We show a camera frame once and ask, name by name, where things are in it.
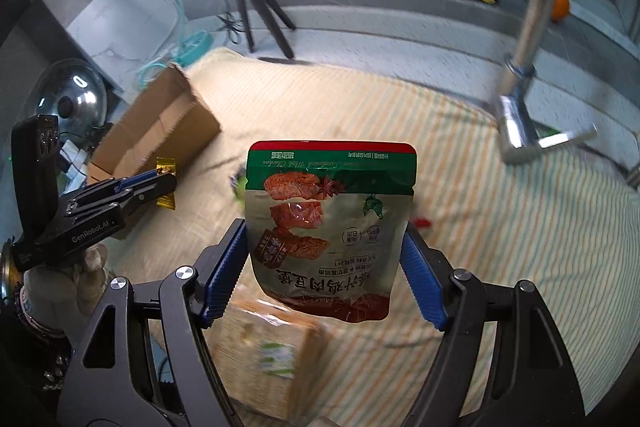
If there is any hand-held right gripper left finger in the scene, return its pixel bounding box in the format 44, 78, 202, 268
55, 218, 251, 427

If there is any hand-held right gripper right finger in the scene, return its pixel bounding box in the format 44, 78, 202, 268
400, 222, 588, 427

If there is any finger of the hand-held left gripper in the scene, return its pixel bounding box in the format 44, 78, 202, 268
120, 174, 179, 220
62, 171, 161, 214

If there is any yellow candy wrapper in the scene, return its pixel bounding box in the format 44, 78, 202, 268
155, 157, 179, 211

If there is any cardboard box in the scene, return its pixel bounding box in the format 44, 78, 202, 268
87, 63, 222, 188

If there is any clear bread packet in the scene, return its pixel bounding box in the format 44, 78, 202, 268
207, 284, 326, 420

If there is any green and red snack pouch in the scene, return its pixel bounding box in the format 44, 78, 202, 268
245, 140, 418, 324

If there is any person's left hand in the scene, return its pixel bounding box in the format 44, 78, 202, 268
24, 243, 111, 334

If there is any small green candy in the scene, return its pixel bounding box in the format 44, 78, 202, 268
230, 167, 249, 198

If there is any striped beige cloth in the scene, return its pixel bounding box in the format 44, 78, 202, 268
107, 47, 640, 427

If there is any black tripod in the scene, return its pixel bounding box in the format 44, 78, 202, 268
222, 0, 297, 60

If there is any chrome faucet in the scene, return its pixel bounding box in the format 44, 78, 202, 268
492, 0, 598, 165

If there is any black cable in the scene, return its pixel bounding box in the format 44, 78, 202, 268
216, 12, 246, 44

